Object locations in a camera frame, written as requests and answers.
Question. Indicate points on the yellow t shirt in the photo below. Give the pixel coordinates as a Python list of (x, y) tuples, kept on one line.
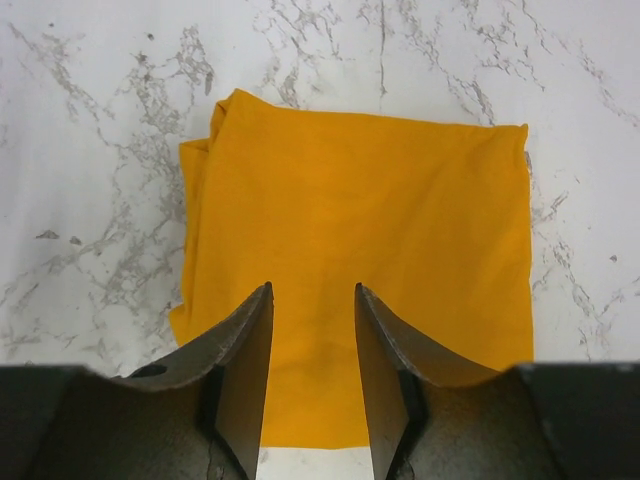
[(434, 218)]

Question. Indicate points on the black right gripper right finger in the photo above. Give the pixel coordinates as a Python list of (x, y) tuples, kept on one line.
[(397, 362)]

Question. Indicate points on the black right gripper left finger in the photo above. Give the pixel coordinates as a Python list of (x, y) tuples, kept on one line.
[(197, 412)]

